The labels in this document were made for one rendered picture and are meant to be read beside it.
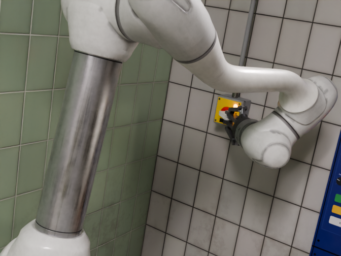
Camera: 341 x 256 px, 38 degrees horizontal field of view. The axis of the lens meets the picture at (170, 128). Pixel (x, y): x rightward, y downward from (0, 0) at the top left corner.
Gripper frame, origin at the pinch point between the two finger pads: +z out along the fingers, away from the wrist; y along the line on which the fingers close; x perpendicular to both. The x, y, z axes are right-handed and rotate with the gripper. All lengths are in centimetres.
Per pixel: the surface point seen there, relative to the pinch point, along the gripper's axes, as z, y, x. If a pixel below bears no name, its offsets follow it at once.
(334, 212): -21.1, 22.9, 34.2
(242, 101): 2.7, -4.9, 5.7
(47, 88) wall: -11, -4, -58
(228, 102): 5.8, -3.4, 2.0
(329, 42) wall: -8.3, -28.8, 26.1
